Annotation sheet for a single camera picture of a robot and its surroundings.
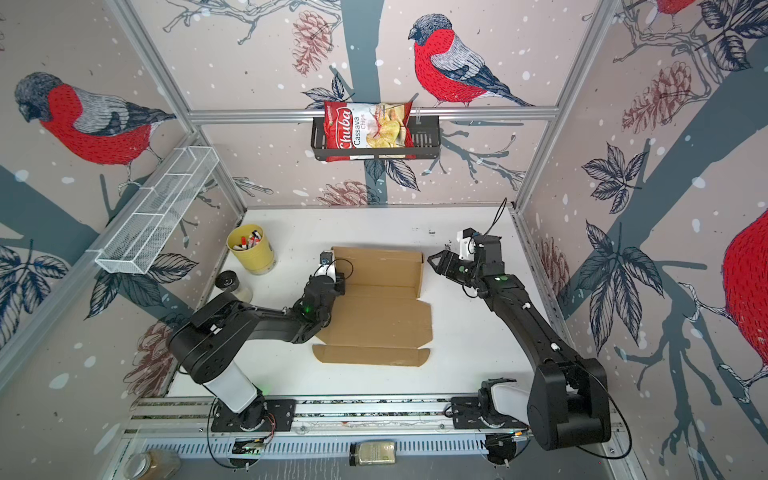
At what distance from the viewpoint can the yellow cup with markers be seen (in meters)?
0.94

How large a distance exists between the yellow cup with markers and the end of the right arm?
1.87 feet

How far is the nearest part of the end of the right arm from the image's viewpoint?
65 cm
